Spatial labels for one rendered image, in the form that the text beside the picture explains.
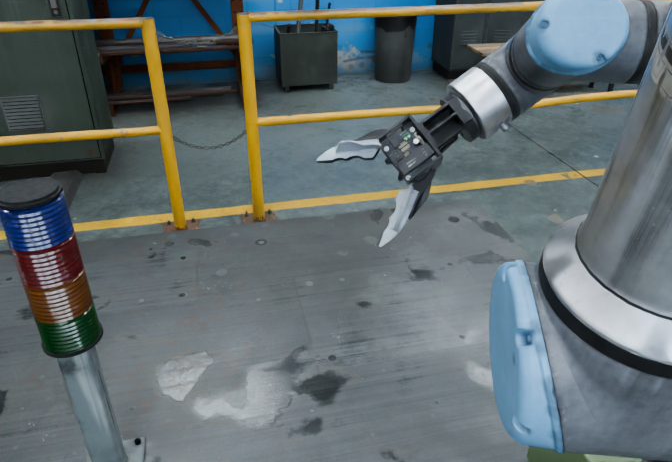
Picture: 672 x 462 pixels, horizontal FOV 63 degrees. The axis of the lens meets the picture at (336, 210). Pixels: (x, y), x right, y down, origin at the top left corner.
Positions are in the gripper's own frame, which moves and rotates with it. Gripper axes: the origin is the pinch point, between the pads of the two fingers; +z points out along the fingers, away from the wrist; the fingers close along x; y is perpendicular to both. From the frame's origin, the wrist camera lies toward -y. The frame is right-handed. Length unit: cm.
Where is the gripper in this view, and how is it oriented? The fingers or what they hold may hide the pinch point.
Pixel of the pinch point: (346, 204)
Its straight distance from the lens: 77.7
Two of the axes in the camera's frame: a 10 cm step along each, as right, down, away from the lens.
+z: -8.0, 5.9, 0.6
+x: 5.8, 8.0, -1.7
